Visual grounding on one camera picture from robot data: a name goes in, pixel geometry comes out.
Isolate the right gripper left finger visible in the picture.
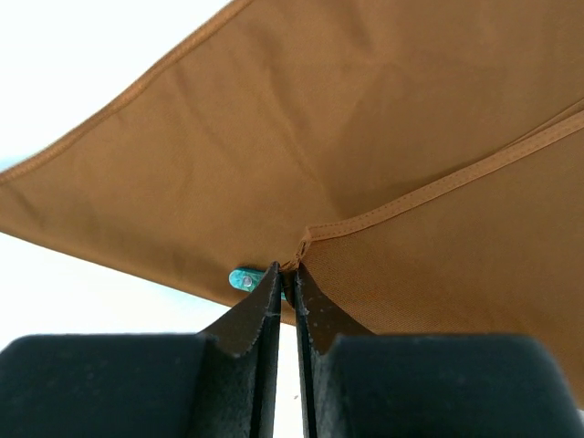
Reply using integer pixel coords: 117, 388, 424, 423
1, 264, 280, 437

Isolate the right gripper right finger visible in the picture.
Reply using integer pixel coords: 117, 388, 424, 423
294, 267, 583, 437

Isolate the green-handled steel knife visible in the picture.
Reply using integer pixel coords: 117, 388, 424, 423
228, 266, 280, 294

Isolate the orange-brown cloth napkin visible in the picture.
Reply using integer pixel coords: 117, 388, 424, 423
1, 1, 583, 400

